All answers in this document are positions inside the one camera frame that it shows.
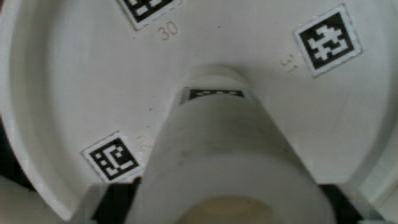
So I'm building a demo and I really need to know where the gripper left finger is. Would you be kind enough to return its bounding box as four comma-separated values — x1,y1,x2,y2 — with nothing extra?
68,176,145,224

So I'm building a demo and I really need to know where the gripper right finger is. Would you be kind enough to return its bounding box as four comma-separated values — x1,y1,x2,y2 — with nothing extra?
320,184,381,224

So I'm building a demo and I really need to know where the white cylindrical table leg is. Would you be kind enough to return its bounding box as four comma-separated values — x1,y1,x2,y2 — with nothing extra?
123,87,349,224

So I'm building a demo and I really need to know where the white round table top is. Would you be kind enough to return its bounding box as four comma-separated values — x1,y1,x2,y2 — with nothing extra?
0,0,398,224

